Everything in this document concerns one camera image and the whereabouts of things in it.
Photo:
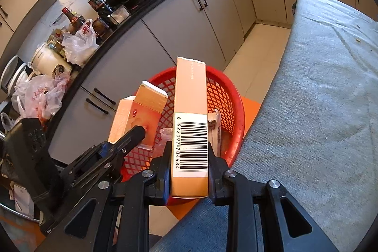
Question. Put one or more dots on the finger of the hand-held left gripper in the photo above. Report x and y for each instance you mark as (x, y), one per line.
(130, 137)

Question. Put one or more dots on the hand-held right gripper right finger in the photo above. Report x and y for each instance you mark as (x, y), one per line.
(218, 181)

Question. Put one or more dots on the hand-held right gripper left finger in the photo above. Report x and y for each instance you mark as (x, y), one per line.
(161, 181)

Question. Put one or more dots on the small orange box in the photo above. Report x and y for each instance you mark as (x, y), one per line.
(141, 110)

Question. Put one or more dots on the long orange medicine box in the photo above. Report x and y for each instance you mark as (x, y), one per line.
(190, 92)

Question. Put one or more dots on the red plastic mesh basket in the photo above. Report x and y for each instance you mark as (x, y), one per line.
(224, 92)

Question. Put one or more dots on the red print plastic bag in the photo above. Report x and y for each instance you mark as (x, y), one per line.
(38, 95)

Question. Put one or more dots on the black kitchen countertop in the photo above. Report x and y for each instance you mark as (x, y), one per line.
(88, 69)

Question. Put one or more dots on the white rice cooker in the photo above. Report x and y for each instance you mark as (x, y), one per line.
(48, 60)

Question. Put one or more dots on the white plastic bag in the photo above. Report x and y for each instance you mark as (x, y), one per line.
(79, 46)

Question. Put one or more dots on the beige lower kitchen cabinets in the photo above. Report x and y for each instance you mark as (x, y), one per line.
(177, 33)

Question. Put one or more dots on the clear glass container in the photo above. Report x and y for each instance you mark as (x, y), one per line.
(120, 15)

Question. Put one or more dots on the grey-blue tablecloth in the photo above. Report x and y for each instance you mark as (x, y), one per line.
(310, 92)

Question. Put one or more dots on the dark soy sauce bottle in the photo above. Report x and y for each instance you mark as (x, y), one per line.
(73, 18)

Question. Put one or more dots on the yellow cap oil bottle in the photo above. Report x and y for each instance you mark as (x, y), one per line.
(99, 2)

